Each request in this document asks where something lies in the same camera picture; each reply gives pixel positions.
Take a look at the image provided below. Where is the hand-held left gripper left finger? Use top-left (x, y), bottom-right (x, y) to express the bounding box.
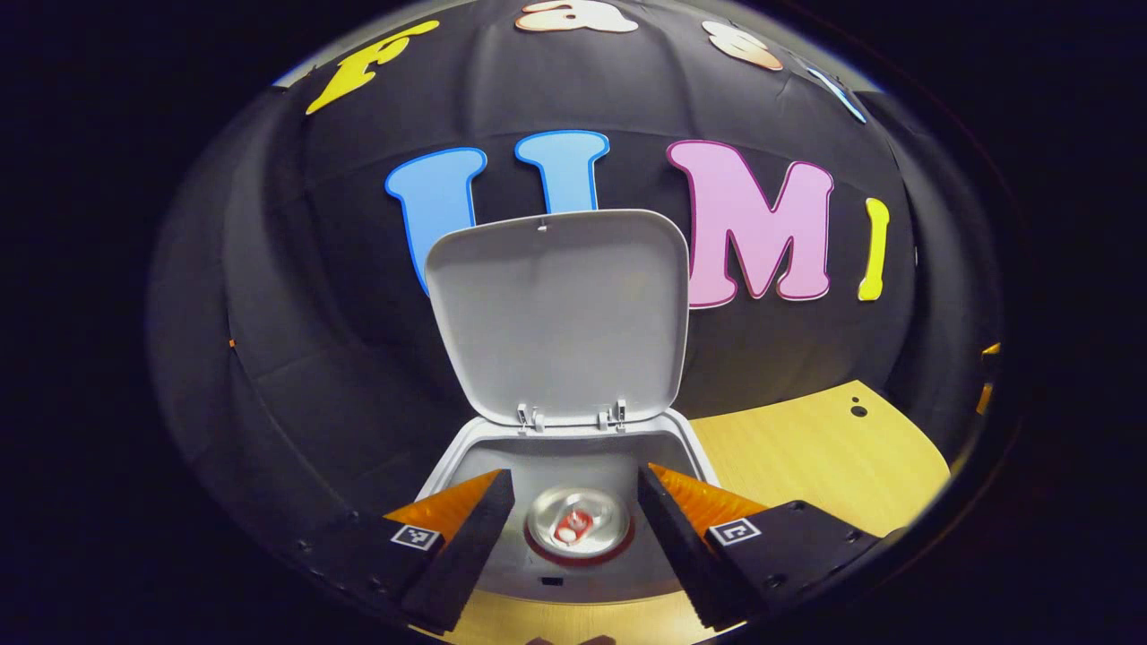
top-left (291, 468), bottom-right (519, 633)

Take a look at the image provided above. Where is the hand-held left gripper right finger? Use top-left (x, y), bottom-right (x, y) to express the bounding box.
top-left (636, 462), bottom-right (888, 630)

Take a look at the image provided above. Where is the red pop can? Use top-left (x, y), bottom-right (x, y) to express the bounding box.
top-left (523, 486), bottom-right (635, 566)

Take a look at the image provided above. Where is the white desktop garbage bin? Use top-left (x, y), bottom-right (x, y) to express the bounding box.
top-left (414, 208), bottom-right (722, 606)

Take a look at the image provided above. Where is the wooden desktop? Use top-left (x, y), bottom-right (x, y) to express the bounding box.
top-left (430, 379), bottom-right (953, 645)

